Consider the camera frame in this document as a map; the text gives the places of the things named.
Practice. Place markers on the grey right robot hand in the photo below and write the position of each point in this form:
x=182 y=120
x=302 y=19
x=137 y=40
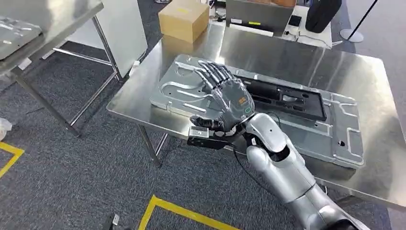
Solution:
x=231 y=101

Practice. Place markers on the black plastic panel with cutouts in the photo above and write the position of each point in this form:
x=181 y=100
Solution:
x=285 y=100

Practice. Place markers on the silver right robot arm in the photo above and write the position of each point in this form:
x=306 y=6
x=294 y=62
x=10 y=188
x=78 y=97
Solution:
x=282 y=171

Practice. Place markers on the grey stamped metal panel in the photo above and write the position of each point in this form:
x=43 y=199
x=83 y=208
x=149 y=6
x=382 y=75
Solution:
x=16 y=36
x=177 y=92

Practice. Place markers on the stainless steel work table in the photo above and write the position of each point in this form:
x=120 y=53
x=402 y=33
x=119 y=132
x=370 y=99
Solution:
x=285 y=57
x=57 y=19

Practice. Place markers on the grey metal case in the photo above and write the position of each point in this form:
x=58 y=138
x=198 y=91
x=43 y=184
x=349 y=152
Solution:
x=257 y=14

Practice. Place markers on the brown cardboard box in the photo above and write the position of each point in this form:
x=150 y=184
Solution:
x=184 y=20

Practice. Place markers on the black phone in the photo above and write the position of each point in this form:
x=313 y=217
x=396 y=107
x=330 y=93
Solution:
x=295 y=20

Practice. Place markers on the white leaning board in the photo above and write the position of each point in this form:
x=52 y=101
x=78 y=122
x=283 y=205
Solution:
x=127 y=35

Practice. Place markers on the black bag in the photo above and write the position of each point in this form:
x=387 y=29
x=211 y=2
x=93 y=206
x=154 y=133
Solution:
x=322 y=14

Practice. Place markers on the black stanchion with round base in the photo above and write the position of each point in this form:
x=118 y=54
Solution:
x=352 y=35

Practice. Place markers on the white plastic wrap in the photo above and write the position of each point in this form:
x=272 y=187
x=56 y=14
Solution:
x=4 y=127

